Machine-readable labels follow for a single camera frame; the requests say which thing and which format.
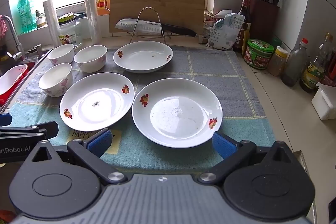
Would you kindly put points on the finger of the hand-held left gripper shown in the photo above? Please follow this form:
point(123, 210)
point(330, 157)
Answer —
point(39, 129)
point(5, 119)

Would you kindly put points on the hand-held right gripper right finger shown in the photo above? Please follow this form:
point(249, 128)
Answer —
point(224, 145)

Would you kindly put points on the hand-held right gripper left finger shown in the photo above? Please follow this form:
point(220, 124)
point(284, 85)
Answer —
point(98, 144)

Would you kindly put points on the white fruit print plate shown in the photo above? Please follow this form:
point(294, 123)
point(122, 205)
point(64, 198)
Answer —
point(181, 113)
point(144, 56)
point(99, 100)

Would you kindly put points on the white bowl pink flowers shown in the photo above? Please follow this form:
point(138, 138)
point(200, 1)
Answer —
point(61, 53)
point(90, 58)
point(55, 79)

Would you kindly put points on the white dish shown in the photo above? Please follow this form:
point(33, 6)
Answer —
point(10, 79)

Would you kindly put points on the red sink basin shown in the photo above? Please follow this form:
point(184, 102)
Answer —
point(25, 77)

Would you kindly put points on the steel sink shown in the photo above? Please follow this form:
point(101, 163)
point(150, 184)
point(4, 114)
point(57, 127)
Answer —
point(34, 64)

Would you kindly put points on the steel sink knob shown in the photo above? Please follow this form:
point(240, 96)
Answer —
point(38, 50)

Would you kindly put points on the grey checked dish towel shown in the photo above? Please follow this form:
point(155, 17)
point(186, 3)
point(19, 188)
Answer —
point(210, 66)

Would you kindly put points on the steel faucet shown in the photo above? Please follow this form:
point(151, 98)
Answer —
point(14, 37)

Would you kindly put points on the pink cloth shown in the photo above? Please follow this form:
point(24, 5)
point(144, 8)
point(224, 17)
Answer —
point(2, 26)

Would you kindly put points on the green lid sauce jar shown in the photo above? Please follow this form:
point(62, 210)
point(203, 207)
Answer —
point(258, 54)

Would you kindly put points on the yellow cap spice jar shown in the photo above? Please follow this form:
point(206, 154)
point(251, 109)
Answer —
point(277, 61)

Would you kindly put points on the glass jar green lid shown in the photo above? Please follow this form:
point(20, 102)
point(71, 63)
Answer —
point(71, 35)

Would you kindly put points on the small potted plant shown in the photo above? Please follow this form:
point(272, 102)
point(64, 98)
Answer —
point(40, 19)

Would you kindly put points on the short plastic wrap roll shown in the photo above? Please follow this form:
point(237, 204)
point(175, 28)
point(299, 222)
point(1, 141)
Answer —
point(52, 24)

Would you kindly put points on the dark bottle yellow label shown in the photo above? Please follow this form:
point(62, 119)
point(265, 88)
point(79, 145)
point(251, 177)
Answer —
point(246, 41)

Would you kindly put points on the green dish soap bottle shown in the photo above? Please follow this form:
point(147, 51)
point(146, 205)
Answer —
point(26, 14)

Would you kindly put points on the white plastic box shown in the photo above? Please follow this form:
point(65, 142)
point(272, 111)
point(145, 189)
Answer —
point(324, 103)

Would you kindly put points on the white blue food bag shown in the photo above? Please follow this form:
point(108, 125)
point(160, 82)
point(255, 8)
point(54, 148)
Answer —
point(225, 32)

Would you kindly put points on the oil bottle green label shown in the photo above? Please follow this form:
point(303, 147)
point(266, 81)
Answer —
point(313, 74)

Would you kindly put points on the red white food bag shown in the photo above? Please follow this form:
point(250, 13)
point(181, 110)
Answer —
point(208, 28)

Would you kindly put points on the red label bottle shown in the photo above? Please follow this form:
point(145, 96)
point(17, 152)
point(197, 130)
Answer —
point(331, 69)

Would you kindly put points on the tall plastic wrap roll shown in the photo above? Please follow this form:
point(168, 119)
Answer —
point(91, 8)

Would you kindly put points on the dark wooden knife block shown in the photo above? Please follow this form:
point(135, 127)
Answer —
point(263, 19)

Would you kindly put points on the soy sauce bottle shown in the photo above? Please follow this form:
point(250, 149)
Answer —
point(245, 11)

